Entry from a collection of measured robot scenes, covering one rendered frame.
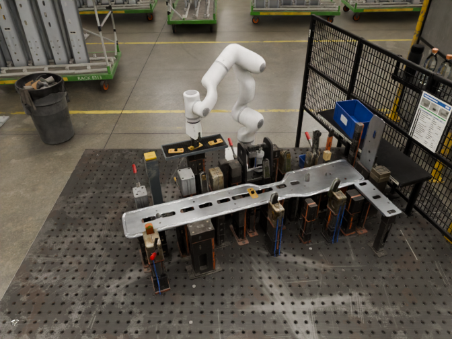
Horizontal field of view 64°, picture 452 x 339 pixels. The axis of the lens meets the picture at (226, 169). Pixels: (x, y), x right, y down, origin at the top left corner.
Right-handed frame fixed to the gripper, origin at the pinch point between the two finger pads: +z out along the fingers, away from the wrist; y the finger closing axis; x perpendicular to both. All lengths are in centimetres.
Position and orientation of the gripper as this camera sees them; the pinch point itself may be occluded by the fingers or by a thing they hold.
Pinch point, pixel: (195, 142)
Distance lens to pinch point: 211.2
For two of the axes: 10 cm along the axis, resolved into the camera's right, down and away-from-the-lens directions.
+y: 6.3, 4.7, -6.2
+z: 0.1, 7.9, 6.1
